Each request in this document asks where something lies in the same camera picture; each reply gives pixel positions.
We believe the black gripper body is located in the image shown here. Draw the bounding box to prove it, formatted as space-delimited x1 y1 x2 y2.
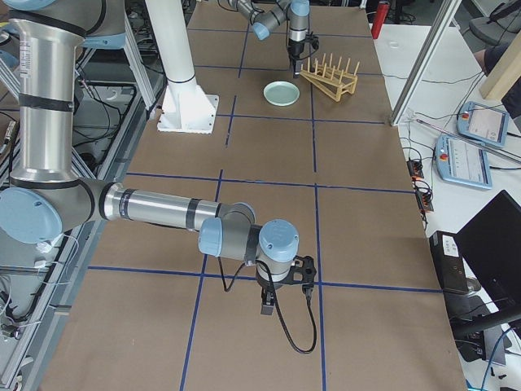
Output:
287 39 304 60
256 273 282 301

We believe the light green plate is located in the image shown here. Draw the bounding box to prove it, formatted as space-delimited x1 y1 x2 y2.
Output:
263 81 300 107

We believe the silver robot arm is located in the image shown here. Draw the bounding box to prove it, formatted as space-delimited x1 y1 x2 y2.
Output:
227 0 319 77
1 1 299 314

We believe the wooden plate rack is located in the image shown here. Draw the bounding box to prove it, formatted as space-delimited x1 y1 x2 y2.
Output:
300 53 360 102

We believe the red water bottle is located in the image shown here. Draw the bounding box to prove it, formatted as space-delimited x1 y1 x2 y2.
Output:
371 1 390 40

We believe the orange black connector upper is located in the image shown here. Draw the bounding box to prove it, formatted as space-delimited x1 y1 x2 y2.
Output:
406 159 424 180

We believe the orange black connector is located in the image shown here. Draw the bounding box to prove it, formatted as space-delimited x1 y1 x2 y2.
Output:
406 159 424 180
415 187 434 213

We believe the orange black connector lower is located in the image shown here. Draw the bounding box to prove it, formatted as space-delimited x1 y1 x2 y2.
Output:
415 187 434 213

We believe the black computer box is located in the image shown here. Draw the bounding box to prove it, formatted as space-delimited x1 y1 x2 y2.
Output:
429 231 482 296

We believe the near teach pendant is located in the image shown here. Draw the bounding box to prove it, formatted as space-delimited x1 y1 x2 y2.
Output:
435 134 493 190

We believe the teach pendant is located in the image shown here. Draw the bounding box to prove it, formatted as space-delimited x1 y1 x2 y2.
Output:
435 134 493 190
457 101 510 148

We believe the seated person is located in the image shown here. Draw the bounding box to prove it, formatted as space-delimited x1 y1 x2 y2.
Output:
474 43 510 76

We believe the far teach pendant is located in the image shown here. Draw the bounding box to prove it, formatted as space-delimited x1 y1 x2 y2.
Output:
457 101 510 148

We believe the wooden beam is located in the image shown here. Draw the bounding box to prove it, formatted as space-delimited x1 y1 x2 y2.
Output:
479 33 520 101

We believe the black monitor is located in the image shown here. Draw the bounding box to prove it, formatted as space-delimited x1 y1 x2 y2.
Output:
455 190 520 308

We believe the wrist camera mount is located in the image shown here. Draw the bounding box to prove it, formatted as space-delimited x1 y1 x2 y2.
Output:
304 32 319 51
282 256 317 285

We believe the aluminium frame post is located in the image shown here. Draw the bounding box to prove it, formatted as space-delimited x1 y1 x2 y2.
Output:
389 0 462 126

